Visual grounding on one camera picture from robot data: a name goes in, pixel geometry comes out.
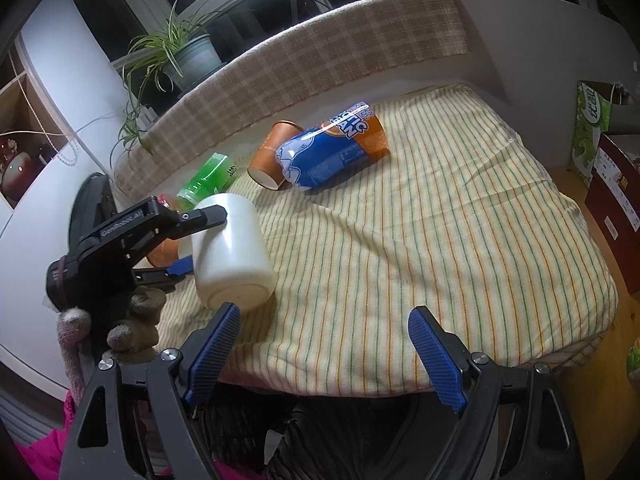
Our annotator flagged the white cup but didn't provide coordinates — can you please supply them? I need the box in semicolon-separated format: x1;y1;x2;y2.
191;192;277;313

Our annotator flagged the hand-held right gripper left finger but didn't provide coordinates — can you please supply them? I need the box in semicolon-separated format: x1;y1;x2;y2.
59;301;242;480

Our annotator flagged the green cardboard box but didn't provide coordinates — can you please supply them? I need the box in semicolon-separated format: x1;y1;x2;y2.
570;79;640;190

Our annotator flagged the yellow striped bed sheet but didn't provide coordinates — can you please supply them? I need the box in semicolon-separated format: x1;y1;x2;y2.
150;82;621;402

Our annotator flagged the white cable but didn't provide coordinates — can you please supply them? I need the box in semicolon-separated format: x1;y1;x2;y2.
64;110;127;137

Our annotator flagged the person's left hand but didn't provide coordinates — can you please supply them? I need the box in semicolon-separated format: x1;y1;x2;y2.
56;287;168;362

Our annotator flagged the beige plaid cloth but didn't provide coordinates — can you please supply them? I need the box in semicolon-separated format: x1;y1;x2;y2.
112;0;472;202

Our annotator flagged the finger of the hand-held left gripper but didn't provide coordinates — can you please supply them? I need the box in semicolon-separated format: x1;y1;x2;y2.
132;255;195;287
161;205;229;242

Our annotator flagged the green label drink bottle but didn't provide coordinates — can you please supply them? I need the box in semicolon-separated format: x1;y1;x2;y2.
146;152;239;269

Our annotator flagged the dark striped clothing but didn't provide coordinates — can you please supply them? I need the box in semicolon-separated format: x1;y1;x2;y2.
189;394;453;480

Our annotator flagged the dark red cardboard box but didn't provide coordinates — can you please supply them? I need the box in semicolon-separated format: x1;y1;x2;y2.
584;132;640;297

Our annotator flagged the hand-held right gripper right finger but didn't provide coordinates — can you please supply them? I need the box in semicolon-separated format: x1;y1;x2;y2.
407;305;587;480

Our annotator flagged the pink cloth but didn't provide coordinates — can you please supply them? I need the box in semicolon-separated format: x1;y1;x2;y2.
14;390;168;480

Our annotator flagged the potted spider plant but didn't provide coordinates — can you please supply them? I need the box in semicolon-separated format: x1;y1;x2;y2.
107;0;227;162

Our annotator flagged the blue and orange snack bag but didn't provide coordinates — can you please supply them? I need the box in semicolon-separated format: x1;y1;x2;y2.
275;102;391;194

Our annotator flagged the open wall shelf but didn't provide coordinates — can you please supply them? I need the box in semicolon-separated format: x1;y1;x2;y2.
0;39;77;211

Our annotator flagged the orange paper cup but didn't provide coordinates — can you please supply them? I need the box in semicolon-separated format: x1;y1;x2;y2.
247;119;306;191

